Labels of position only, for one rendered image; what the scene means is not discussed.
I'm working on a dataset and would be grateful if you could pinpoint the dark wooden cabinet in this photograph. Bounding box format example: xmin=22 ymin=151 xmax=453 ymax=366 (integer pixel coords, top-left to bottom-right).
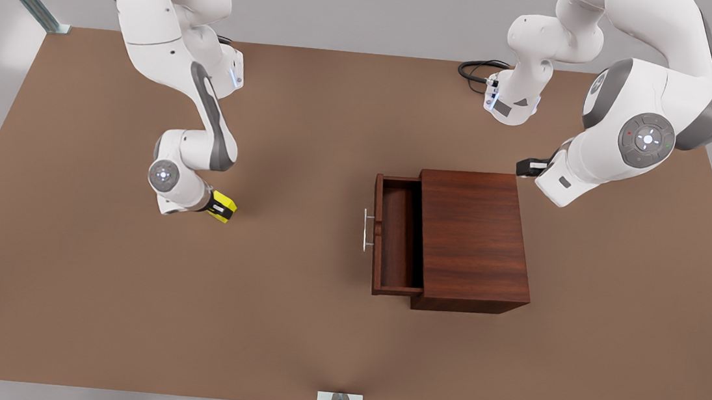
xmin=407 ymin=165 xmax=543 ymax=321

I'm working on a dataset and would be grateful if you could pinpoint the wooden drawer with metal handle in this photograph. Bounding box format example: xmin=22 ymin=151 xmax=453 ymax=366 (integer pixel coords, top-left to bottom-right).
xmin=356 ymin=172 xmax=436 ymax=300

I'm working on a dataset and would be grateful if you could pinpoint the yellow and black box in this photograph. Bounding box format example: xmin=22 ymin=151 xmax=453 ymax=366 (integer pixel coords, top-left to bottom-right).
xmin=207 ymin=190 xmax=240 ymax=225

